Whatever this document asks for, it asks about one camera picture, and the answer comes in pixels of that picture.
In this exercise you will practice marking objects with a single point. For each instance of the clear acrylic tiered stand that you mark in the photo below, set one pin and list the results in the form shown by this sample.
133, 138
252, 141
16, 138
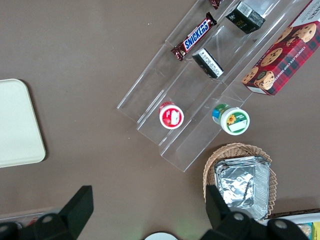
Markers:
155, 75

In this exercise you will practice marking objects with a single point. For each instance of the white snack bin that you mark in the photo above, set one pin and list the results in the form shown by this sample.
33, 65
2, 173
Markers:
295, 217

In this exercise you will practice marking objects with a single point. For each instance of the red tartan cookie box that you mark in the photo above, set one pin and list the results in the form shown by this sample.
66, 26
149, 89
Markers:
287, 57

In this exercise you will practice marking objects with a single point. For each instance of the red lidded cup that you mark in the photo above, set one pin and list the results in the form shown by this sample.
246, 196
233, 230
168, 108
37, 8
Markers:
171, 117

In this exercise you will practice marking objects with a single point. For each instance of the small light wicker basket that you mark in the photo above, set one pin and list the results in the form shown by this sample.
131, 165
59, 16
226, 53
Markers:
232, 150

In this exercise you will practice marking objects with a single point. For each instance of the Snickers chocolate bar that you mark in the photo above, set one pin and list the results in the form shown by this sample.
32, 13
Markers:
195, 37
215, 3

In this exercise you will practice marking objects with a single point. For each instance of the small black carton box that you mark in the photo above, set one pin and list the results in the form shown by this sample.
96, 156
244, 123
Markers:
208, 63
246, 17

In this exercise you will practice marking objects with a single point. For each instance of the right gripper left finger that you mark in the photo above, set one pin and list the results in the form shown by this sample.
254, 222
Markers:
75, 210

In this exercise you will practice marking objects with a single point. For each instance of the green sunflower lidded cup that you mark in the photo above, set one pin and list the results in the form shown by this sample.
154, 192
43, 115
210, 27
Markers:
235, 121

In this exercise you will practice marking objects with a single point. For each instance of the large rice cracker bag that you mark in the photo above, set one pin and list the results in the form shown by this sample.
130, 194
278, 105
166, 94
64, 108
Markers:
304, 228

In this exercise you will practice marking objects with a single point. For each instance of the yellow snack packet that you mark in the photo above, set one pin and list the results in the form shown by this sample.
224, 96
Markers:
316, 231

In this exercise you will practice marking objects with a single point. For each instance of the silver foil packet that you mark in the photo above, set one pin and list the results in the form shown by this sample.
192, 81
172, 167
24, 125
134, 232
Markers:
240, 185

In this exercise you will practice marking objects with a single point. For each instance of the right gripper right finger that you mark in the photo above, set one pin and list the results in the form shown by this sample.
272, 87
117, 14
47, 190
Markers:
220, 215

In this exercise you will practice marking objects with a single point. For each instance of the cream rectangular serving tray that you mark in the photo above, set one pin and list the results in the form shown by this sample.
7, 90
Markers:
17, 125

